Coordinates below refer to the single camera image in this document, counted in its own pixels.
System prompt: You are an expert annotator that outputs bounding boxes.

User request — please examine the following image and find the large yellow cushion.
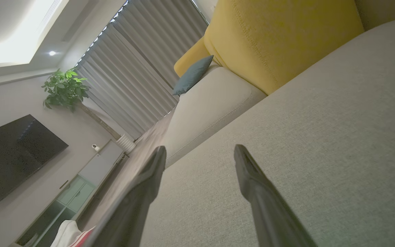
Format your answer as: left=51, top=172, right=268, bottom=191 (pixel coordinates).
left=204, top=0, right=365, bottom=95

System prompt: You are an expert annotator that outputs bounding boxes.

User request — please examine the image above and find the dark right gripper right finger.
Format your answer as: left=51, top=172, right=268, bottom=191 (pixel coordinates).
left=234, top=144, right=318, bottom=247

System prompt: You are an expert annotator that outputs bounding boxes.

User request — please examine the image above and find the white ribbed plant pot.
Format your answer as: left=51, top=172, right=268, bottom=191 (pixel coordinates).
left=116, top=134, right=136, bottom=154

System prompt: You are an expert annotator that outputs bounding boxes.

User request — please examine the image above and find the green potted tree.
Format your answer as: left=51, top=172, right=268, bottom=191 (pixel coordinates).
left=41, top=69, right=122, bottom=140

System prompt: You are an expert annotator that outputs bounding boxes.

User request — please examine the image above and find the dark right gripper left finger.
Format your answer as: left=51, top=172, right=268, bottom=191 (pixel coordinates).
left=86, top=146, right=167, bottom=247

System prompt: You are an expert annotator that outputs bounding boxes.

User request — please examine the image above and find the black flat-screen television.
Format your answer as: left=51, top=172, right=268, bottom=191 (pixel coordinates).
left=0, top=114, right=69, bottom=205

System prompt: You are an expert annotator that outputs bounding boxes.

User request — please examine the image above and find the grey fabric sofa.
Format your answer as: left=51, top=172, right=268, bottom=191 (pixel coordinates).
left=139, top=0, right=395, bottom=247

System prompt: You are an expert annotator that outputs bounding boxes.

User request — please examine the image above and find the blue-grey throw pillow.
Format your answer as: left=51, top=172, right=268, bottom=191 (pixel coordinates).
left=172, top=55, right=214, bottom=96

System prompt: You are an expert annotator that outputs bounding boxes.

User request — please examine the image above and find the red jersey with white sleeve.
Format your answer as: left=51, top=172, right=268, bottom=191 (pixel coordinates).
left=50, top=220, right=96, bottom=247

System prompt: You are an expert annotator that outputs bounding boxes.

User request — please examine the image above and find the white glass-door TV cabinet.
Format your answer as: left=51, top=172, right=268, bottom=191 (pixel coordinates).
left=9, top=139, right=129, bottom=247

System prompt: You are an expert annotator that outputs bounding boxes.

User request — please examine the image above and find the grey pleated curtain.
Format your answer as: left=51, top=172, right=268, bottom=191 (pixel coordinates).
left=74, top=0, right=209, bottom=140

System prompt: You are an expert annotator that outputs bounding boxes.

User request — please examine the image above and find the small yellow cushion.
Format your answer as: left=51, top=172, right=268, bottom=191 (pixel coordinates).
left=174, top=36, right=212, bottom=78

